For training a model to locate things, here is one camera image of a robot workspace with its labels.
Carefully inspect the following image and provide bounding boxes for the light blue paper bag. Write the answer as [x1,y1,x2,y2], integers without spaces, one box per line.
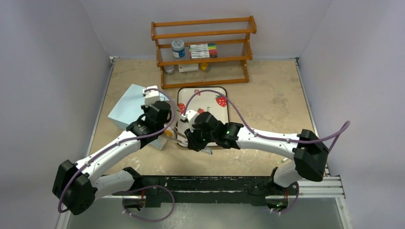
[107,83,168,151]

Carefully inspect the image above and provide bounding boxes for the metal tongs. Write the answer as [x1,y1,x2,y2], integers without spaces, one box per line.
[173,122,213,155]

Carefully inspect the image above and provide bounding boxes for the orange fake bread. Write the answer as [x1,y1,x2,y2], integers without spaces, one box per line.
[164,127,175,137]

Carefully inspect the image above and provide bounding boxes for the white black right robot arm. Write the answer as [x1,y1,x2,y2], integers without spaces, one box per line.
[181,110,329,194]

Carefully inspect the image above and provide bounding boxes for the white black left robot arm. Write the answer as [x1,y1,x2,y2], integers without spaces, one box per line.
[52,101,174,215]

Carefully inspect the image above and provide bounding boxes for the strawberry print white tray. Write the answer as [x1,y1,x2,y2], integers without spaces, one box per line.
[176,87,230,148]

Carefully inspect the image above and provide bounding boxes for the small white jar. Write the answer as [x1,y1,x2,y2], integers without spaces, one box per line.
[163,65,175,74]

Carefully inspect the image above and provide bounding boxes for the white red small box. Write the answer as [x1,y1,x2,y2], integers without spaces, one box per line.
[178,63,199,73]

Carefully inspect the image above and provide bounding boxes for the small yellow object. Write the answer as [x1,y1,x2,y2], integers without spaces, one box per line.
[200,63,210,72]

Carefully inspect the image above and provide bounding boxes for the blue paint jar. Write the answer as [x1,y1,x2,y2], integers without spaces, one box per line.
[171,39,185,58]

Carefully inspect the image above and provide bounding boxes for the orange wooden shelf rack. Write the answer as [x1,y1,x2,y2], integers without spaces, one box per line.
[150,16,257,89]

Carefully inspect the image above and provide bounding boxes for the set of coloured markers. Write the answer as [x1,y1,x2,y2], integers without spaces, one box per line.
[189,43,218,59]

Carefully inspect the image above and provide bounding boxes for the white green marker pen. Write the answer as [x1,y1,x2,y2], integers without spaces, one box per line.
[281,157,289,163]

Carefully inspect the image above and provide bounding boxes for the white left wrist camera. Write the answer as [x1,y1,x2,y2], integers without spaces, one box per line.
[142,85,160,106]

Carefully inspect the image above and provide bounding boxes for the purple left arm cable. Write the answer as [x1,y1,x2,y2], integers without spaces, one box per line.
[57,88,177,214]

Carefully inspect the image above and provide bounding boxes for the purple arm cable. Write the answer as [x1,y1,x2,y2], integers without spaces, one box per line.
[57,88,177,214]
[183,90,351,153]

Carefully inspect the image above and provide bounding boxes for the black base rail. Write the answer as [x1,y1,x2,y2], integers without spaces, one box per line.
[118,174,299,210]

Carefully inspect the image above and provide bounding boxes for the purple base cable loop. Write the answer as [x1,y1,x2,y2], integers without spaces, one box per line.
[121,185,176,222]

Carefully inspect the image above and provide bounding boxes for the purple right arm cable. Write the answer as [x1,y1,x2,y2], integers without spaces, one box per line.
[183,90,351,153]

